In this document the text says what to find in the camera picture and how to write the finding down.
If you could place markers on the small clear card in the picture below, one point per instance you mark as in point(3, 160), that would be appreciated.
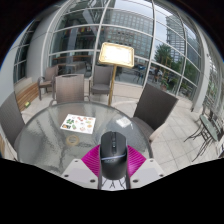
point(123, 122)

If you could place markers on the wooden slatted bench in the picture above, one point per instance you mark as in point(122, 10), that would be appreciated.
point(26, 96)

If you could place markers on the colourful picture menu card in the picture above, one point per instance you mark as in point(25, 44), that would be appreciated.
point(78, 124)

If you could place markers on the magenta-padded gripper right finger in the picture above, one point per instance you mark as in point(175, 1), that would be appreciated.
point(136, 160)

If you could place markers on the gold menu stand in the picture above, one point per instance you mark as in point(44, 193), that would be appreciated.
point(116, 55)

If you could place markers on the dark folding table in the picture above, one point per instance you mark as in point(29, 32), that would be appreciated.
point(208, 128)

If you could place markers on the grey wicker chair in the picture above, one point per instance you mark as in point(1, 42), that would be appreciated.
point(10, 120)
point(101, 76)
point(50, 75)
point(155, 106)
point(69, 88)

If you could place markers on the dark grey computer mouse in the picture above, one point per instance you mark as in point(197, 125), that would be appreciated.
point(113, 153)

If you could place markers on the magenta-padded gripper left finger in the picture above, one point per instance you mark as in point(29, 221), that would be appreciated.
point(91, 160)

